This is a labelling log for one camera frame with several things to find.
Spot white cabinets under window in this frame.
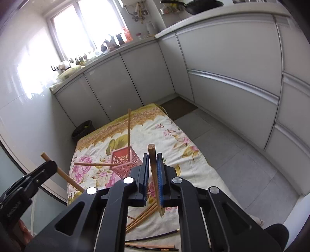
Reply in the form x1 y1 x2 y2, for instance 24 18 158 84
54 39 177 130

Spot row of small seasoning bottles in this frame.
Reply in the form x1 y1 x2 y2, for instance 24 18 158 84
65 52 102 65

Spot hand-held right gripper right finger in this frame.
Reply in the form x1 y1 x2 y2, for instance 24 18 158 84
156 153 285 252

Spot orange packet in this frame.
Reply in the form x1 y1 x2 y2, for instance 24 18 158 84
122 27 133 43

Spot kitchen window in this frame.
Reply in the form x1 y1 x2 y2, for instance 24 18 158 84
47 0 127 61

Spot water heater hoses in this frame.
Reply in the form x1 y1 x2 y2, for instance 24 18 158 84
124 2 151 23

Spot wall rack with bottles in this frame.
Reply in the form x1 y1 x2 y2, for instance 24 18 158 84
160 2 186 15

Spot white kettle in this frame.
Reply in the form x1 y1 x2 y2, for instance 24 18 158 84
146 21 156 37

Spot black wok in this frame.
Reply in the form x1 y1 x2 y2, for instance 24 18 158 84
161 0 224 15

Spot person's left hand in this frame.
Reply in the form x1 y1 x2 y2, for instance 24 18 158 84
16 218 33 245

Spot dark woven trash bin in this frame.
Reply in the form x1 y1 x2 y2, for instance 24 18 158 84
71 120 95 141

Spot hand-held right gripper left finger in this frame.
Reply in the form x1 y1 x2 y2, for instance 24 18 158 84
25 153 151 252

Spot white cabinets with drawers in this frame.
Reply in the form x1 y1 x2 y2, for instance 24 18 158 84
157 12 310 197

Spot light wooden chopstick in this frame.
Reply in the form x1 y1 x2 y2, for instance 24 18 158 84
41 152 86 193
126 204 157 228
126 208 158 231
148 144 166 218
74 161 131 168
128 200 157 220
127 109 132 158

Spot person's dark trouser leg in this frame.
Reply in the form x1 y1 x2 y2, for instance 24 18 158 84
265 223 290 252

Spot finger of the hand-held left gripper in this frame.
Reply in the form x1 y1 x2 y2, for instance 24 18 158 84
17 160 59 192

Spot floral printed blanket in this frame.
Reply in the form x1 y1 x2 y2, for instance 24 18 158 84
66 103 267 252

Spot pale green bowl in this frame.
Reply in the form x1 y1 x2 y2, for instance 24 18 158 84
57 66 86 81

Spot pink perforated utensil basket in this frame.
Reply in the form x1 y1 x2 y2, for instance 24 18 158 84
111 145 143 181

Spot white kitchen countertop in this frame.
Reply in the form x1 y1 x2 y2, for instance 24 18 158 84
49 3 297 95

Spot brown floor mat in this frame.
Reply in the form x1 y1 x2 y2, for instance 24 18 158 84
160 97 199 120

